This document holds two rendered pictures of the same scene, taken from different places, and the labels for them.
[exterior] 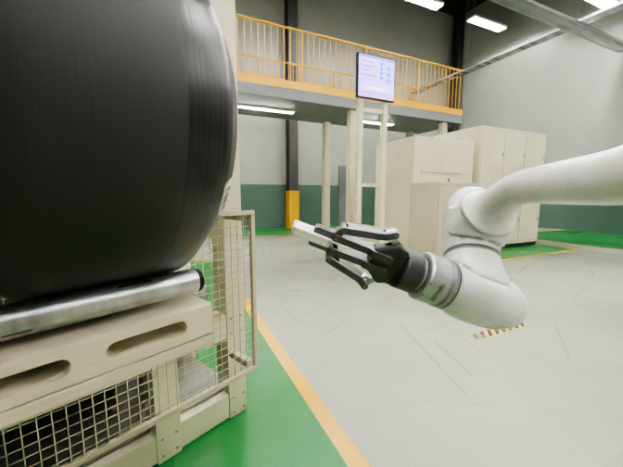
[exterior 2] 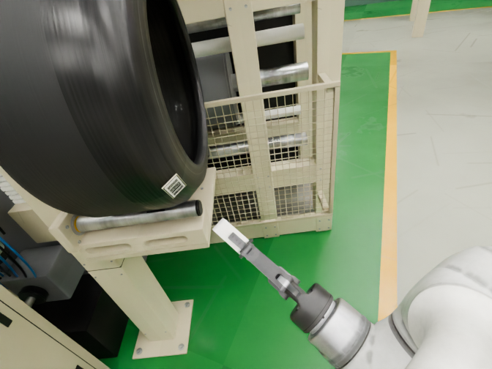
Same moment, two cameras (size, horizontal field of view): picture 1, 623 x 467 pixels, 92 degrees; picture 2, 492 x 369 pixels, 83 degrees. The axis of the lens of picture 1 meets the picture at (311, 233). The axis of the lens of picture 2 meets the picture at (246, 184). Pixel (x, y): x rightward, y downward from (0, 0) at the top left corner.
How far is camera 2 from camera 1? 57 cm
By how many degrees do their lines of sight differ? 58
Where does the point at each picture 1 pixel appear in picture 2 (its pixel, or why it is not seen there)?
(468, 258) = (381, 352)
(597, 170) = not seen: outside the picture
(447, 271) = (332, 347)
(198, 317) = (194, 235)
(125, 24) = (34, 129)
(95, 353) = (139, 243)
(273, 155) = not seen: outside the picture
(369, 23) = not seen: outside the picture
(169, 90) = (78, 159)
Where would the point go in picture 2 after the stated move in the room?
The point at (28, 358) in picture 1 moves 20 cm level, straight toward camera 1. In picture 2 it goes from (112, 241) to (74, 315)
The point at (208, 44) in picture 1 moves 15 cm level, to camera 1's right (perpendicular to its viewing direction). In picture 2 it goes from (91, 108) to (135, 136)
